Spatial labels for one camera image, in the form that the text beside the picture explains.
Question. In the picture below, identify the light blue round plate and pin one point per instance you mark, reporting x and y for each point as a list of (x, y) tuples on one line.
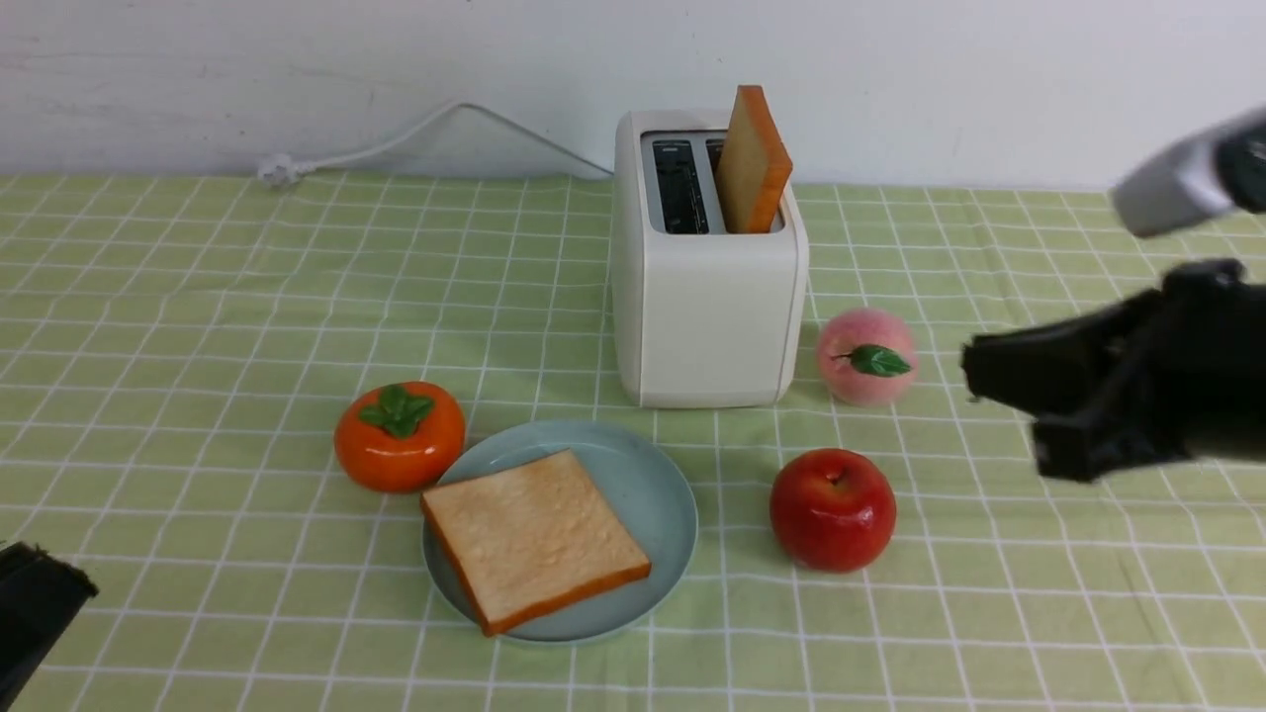
[(646, 489)]

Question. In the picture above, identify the pink peach with leaf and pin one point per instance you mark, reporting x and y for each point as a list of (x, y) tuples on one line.
[(867, 357)]

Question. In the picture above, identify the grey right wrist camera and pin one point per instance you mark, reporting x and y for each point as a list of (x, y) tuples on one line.
[(1205, 175)]

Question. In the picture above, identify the toast slice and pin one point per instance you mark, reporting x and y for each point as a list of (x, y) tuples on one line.
[(530, 540), (753, 167)]

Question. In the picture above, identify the white two-slot toaster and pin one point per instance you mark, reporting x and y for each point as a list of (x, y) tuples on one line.
[(702, 317)]

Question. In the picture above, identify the green checked tablecloth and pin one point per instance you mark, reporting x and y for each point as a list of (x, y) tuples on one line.
[(175, 352)]

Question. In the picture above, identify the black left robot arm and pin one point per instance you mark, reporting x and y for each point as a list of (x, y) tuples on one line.
[(40, 596)]

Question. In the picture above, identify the red apple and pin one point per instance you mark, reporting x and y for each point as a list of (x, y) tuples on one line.
[(832, 510)]

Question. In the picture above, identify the orange persimmon with green calyx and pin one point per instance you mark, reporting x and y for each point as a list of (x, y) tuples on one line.
[(402, 437)]

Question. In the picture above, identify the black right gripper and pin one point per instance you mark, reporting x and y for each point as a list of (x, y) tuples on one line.
[(1203, 376)]

